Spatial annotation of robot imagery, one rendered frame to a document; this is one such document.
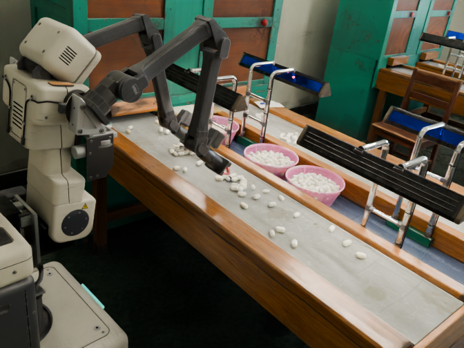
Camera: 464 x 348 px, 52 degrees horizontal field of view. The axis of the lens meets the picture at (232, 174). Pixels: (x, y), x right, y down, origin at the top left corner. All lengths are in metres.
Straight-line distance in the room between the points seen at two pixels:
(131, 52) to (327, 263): 1.49
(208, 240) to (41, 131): 0.70
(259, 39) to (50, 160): 1.80
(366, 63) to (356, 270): 3.24
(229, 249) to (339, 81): 3.39
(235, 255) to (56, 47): 0.88
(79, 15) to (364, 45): 2.98
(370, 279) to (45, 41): 1.26
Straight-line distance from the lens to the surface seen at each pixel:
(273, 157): 2.34
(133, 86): 1.48
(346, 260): 1.70
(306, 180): 2.17
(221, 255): 1.75
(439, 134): 2.08
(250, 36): 3.03
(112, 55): 2.51
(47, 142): 1.62
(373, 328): 1.43
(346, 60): 4.81
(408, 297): 1.63
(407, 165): 1.56
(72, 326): 2.01
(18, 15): 3.22
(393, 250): 1.79
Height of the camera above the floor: 1.68
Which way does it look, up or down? 26 degrees down
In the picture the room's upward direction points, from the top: 7 degrees clockwise
